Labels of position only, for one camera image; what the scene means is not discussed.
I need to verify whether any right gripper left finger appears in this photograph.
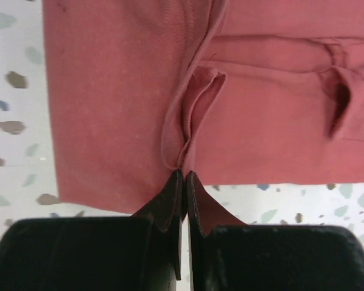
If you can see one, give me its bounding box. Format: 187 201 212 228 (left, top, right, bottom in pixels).
0 170 183 291

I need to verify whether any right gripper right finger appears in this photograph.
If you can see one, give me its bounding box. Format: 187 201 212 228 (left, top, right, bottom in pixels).
185 172 364 290

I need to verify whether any pink t shirt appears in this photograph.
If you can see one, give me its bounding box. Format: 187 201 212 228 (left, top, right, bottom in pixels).
42 0 364 215

